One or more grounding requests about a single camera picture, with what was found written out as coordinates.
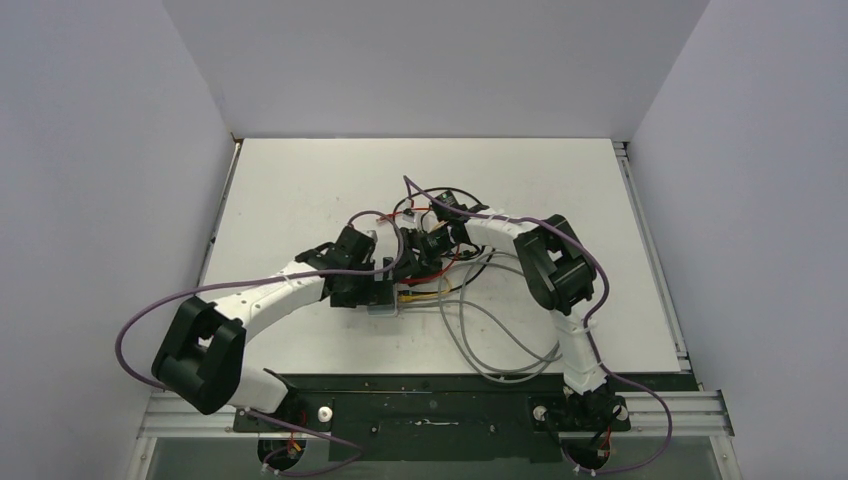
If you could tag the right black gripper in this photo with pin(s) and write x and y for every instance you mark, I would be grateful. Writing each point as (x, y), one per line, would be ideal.
(422, 266)

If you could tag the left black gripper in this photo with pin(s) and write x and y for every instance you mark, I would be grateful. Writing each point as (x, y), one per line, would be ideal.
(381, 295)

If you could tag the grey network switch box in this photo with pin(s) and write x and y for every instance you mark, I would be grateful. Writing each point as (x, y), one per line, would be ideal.
(387, 308)

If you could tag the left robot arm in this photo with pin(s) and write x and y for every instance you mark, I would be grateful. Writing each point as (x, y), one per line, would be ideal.
(202, 355)

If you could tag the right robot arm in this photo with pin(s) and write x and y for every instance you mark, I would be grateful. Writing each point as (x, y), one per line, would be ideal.
(557, 269)

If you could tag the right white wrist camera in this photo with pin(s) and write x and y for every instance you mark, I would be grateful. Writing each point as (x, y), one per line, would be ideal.
(414, 213)

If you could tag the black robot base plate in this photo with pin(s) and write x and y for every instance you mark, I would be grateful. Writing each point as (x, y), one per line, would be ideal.
(459, 417)

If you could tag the aluminium left side rail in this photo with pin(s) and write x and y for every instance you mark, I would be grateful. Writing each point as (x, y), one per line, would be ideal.
(219, 207)

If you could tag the aluminium rail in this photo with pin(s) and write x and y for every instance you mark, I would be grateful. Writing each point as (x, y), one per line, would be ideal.
(701, 413)
(219, 207)
(658, 274)

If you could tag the aluminium right side rail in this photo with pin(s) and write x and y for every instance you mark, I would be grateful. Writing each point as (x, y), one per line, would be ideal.
(658, 274)

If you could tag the aluminium front rail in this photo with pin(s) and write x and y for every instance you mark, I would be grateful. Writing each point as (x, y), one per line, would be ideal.
(701, 413)

